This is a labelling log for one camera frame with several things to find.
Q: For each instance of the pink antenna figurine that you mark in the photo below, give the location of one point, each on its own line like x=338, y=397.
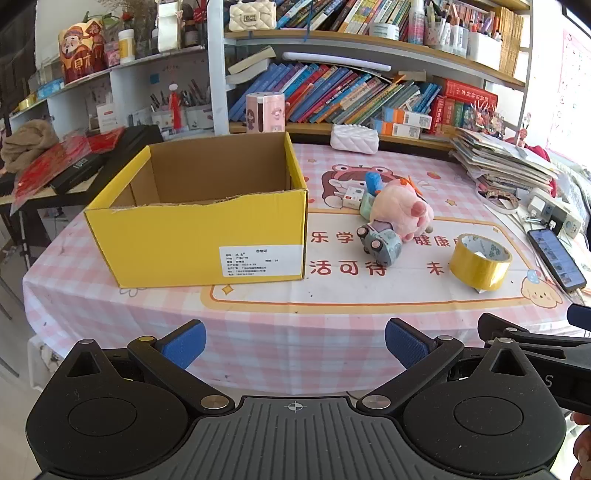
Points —
x=519, y=134

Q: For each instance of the shelf row of books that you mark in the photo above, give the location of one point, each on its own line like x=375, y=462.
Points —
x=323, y=92
x=351, y=14

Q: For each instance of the yellow tape roll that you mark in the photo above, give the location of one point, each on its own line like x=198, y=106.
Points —
x=471, y=270

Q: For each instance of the person's right hand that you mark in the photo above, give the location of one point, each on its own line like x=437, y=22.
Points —
x=584, y=443

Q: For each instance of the silver gift bag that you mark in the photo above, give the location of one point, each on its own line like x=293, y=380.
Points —
x=168, y=25

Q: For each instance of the orange white carton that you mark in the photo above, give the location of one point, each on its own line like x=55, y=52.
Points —
x=397, y=130
x=406, y=116

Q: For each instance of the pink pen cup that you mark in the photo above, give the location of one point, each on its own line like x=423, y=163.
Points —
x=436, y=34

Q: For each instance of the white tape roll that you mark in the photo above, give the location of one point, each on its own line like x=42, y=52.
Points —
x=384, y=31

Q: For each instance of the white staple box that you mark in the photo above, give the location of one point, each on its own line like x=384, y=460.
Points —
x=353, y=197

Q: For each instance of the pink orange plush toy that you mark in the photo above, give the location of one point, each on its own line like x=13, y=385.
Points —
x=408, y=184

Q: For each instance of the white pen holders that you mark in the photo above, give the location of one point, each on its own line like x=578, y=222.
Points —
x=198, y=115

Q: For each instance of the yellow cardboard box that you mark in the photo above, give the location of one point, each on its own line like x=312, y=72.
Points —
x=184, y=244

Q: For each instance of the thick pale book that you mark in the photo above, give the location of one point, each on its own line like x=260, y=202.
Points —
x=244, y=76
x=249, y=57

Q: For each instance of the white power strip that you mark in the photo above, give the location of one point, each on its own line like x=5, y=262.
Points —
x=556, y=214

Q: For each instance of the pale green object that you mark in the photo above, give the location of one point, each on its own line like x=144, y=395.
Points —
x=367, y=207

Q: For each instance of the brown plush cloth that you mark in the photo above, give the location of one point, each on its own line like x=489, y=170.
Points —
x=27, y=143

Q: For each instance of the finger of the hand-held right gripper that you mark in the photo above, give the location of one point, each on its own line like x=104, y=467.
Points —
x=581, y=316
x=496, y=326

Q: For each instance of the red paper packets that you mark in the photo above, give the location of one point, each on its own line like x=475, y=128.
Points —
x=46, y=166

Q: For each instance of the stack of papers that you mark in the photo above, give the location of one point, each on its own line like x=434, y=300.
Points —
x=503, y=159

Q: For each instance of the pink plush pig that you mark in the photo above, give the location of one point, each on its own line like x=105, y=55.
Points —
x=397, y=217

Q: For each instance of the black flat case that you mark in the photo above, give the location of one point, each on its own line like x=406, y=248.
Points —
x=78, y=170

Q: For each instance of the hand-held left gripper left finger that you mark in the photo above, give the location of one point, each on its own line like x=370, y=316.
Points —
x=184, y=344

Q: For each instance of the red tassel ornament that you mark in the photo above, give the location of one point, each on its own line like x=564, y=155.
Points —
x=175, y=106

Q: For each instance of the black smartphone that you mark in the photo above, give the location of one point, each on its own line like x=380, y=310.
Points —
x=556, y=258

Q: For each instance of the colourful figurine set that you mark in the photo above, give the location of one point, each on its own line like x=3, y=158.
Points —
x=485, y=117

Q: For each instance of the pink cylindrical holder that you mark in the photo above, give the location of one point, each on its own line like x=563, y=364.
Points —
x=263, y=113

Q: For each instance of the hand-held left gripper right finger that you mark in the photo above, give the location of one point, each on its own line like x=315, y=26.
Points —
x=406, y=344

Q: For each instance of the white stationery organizer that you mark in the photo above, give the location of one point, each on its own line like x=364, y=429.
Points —
x=485, y=50

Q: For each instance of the grey toy car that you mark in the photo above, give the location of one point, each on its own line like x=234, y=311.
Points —
x=385, y=247

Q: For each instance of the patterned headband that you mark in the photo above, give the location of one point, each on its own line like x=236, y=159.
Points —
x=501, y=196

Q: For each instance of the white tube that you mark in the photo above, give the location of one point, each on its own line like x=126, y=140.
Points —
x=337, y=62

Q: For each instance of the red fortune god box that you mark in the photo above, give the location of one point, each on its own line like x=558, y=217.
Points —
x=81, y=53

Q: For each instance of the white wooden bookshelf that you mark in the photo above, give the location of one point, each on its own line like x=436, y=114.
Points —
x=217, y=69

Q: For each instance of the black electronic keyboard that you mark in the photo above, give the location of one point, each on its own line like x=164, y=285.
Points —
x=138, y=138

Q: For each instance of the row of yellow books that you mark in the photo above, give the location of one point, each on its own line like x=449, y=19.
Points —
x=512, y=41

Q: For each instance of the small blue object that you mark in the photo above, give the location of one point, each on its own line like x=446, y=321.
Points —
x=373, y=182

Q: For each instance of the red thick book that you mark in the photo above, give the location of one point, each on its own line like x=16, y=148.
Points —
x=471, y=92

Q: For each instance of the white quilted purse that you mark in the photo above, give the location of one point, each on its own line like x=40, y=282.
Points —
x=355, y=138

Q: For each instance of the white red carton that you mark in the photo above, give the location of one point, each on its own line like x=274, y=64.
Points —
x=108, y=117

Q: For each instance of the white plastic bottle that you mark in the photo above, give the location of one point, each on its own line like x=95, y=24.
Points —
x=126, y=46

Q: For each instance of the cream quilted handbag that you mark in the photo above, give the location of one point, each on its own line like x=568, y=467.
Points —
x=251, y=16

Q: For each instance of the pale patterned fabric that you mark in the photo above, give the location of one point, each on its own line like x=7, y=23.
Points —
x=577, y=184

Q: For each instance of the pink printed tablecloth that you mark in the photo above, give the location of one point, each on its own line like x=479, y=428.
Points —
x=323, y=304

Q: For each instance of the pastel spray bottle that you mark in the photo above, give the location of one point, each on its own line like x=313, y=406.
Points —
x=416, y=21

